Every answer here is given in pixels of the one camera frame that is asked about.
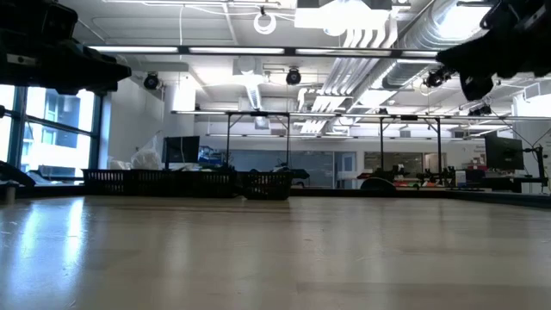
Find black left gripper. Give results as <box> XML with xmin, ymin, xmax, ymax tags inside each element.
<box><xmin>0</xmin><ymin>0</ymin><xmax>133</xmax><ymax>96</ymax></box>

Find white coiled ceiling cable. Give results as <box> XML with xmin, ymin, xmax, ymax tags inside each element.
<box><xmin>252</xmin><ymin>11</ymin><xmax>278</xmax><ymax>36</ymax></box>

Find black aluminium table frame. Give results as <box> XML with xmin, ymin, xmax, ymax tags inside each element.
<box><xmin>0</xmin><ymin>159</ymin><xmax>551</xmax><ymax>210</ymax></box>

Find clear bag white cotton balls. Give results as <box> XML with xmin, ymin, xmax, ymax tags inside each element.
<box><xmin>130</xmin><ymin>133</ymin><xmax>164</xmax><ymax>171</ymax></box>

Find black computer monitor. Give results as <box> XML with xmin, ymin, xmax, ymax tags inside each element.
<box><xmin>162</xmin><ymin>135</ymin><xmax>201</xmax><ymax>171</ymax></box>

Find black overhead rig frame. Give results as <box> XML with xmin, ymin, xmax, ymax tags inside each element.
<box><xmin>223</xmin><ymin>110</ymin><xmax>292</xmax><ymax>171</ymax></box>
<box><xmin>378</xmin><ymin>114</ymin><xmax>444</xmax><ymax>176</ymax></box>

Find black round ceiling speaker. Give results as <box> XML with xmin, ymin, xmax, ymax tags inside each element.
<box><xmin>423</xmin><ymin>67</ymin><xmax>451</xmax><ymax>90</ymax></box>
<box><xmin>285</xmin><ymin>67</ymin><xmax>303</xmax><ymax>87</ymax></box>
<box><xmin>142</xmin><ymin>71</ymin><xmax>161</xmax><ymax>91</ymax></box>

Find black ceiling light rail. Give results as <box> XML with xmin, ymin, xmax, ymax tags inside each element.
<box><xmin>88</xmin><ymin>44</ymin><xmax>441</xmax><ymax>59</ymax></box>

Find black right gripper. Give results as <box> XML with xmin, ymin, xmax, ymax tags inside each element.
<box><xmin>436</xmin><ymin>0</ymin><xmax>551</xmax><ymax>102</ymax></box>

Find black monitor on arm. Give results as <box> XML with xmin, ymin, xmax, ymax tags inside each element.
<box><xmin>483</xmin><ymin>133</ymin><xmax>526</xmax><ymax>172</ymax></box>

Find workbench with robot equipment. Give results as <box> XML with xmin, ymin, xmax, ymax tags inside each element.
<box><xmin>356</xmin><ymin>165</ymin><xmax>486</xmax><ymax>192</ymax></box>

